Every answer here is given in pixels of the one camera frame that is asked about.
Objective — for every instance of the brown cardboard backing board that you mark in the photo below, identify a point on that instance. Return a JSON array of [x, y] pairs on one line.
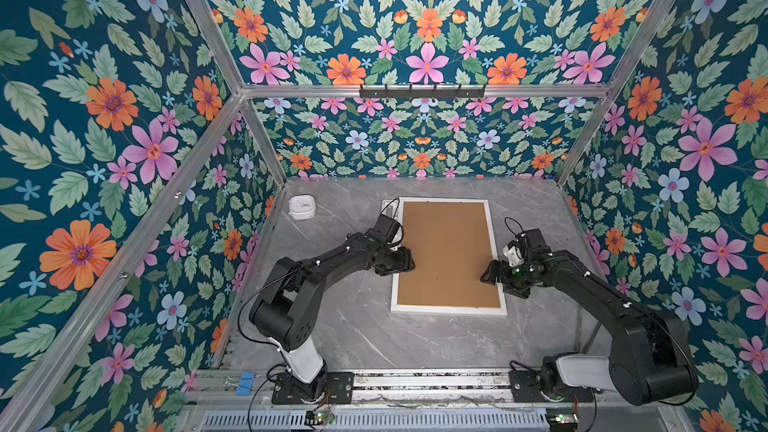
[[447, 252]]

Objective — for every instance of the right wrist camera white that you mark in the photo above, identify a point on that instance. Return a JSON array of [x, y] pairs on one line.
[[513, 255]]

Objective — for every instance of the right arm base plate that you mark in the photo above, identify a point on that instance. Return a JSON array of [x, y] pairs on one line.
[[525, 388]]

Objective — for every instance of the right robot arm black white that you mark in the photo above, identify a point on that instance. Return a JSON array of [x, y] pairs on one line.
[[650, 359]]

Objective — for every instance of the black hook rail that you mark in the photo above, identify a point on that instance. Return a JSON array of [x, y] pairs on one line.
[[411, 91]]

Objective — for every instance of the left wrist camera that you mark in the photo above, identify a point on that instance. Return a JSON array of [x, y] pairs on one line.
[[387, 230]]

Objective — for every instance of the blue binder clip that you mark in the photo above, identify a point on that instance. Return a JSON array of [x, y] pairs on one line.
[[245, 386]]

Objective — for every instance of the white round device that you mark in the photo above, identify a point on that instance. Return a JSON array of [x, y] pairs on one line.
[[302, 207]]

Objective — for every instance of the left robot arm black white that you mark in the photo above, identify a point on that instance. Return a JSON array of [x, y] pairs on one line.
[[286, 309]]

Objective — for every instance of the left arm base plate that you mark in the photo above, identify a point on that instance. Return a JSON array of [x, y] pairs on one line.
[[332, 387]]

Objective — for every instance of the white cable duct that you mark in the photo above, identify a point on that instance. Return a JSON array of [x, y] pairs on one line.
[[379, 420]]

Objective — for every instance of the white picture frame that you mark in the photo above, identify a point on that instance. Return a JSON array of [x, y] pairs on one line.
[[447, 311]]

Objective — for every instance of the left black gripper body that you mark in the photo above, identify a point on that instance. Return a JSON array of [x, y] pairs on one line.
[[395, 260]]

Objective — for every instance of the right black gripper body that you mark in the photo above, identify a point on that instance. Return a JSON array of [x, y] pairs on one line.
[[515, 279]]

